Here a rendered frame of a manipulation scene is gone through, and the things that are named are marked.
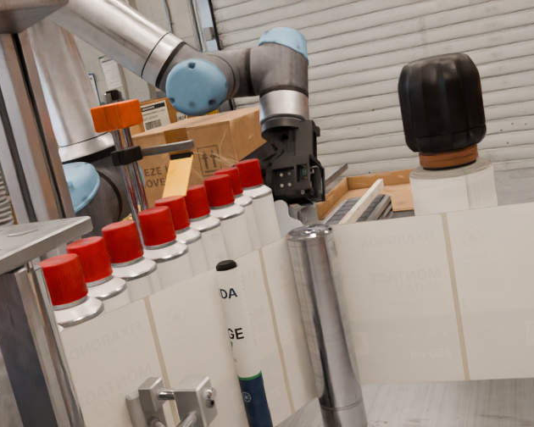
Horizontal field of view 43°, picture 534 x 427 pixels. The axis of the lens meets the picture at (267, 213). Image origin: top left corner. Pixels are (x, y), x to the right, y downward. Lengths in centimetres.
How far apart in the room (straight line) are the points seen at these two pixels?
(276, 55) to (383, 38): 417
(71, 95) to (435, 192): 65
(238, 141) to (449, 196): 70
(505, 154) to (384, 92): 99
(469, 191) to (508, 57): 430
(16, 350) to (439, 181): 47
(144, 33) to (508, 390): 63
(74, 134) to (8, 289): 84
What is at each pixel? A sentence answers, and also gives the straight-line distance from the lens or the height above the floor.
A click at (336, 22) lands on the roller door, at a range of 531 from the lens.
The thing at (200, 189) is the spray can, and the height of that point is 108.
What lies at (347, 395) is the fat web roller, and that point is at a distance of 58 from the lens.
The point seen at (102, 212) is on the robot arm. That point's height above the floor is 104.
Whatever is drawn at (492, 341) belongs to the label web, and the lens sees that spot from 58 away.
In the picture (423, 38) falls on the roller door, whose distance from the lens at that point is 509.
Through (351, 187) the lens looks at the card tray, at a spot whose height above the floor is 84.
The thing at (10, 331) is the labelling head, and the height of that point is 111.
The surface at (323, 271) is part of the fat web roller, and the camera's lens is 54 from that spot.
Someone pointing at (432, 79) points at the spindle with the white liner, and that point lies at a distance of 69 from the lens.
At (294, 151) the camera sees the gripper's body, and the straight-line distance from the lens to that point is 100.
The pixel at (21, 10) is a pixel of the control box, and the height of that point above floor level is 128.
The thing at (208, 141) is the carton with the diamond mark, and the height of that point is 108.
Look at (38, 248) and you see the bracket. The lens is 32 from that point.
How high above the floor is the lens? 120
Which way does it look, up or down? 12 degrees down
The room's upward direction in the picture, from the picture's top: 11 degrees counter-clockwise
